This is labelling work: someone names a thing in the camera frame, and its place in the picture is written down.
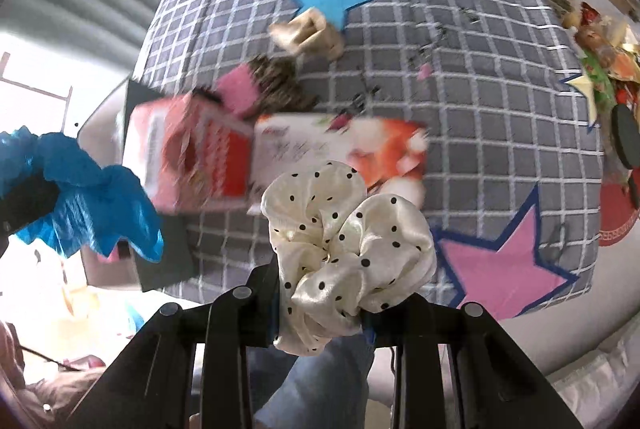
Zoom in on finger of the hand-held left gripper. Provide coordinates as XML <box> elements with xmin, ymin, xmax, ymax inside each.
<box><xmin>0</xmin><ymin>176</ymin><xmax>62</xmax><ymax>237</ymax></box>

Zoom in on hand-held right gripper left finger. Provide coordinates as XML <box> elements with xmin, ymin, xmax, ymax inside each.
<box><xmin>65</xmin><ymin>254</ymin><xmax>282</xmax><ymax>429</ymax></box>

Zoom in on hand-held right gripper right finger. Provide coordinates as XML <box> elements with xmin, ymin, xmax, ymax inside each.
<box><xmin>360</xmin><ymin>298</ymin><xmax>584</xmax><ymax>429</ymax></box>

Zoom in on blue organza scrunchie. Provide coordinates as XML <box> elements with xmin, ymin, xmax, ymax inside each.
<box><xmin>0</xmin><ymin>126</ymin><xmax>166</xmax><ymax>264</ymax></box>

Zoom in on cream polka dot scrunchie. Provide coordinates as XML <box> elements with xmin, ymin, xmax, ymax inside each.
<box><xmin>260</xmin><ymin>160</ymin><xmax>438</xmax><ymax>356</ymax></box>

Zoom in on pink foam sponge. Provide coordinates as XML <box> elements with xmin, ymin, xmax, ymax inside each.
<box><xmin>214</xmin><ymin>61</ymin><xmax>265</xmax><ymax>120</ymax></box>

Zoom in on leopard print scrunchie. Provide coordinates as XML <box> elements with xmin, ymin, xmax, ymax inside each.
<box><xmin>245</xmin><ymin>53</ymin><xmax>322</xmax><ymax>110</ymax></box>

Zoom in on person's legs in jeans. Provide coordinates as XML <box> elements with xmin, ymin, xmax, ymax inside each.
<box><xmin>247</xmin><ymin>334</ymin><xmax>377</xmax><ymax>429</ymax></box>

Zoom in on pink patterned carton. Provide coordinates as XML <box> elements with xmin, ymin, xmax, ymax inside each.
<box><xmin>122</xmin><ymin>94</ymin><xmax>256</xmax><ymax>216</ymax></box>

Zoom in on orange white tissue pack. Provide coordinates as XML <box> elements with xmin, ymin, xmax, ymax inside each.
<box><xmin>247</xmin><ymin>113</ymin><xmax>431</xmax><ymax>197</ymax></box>

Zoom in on white quilted cloth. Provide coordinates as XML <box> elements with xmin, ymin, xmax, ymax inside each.
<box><xmin>547</xmin><ymin>324</ymin><xmax>640</xmax><ymax>429</ymax></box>

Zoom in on grey checked blanket with stars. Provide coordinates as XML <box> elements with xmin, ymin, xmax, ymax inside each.
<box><xmin>132</xmin><ymin>0</ymin><xmax>607</xmax><ymax>321</ymax></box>

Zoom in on red round plate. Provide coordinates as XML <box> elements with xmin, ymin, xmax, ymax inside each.
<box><xmin>597</xmin><ymin>181</ymin><xmax>640</xmax><ymax>248</ymax></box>

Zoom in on black round disc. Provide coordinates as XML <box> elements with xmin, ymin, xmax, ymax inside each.
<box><xmin>611</xmin><ymin>104</ymin><xmax>640</xmax><ymax>170</ymax></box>

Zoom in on pile of snack packets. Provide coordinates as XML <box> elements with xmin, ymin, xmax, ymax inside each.
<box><xmin>539</xmin><ymin>0</ymin><xmax>640</xmax><ymax>126</ymax></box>

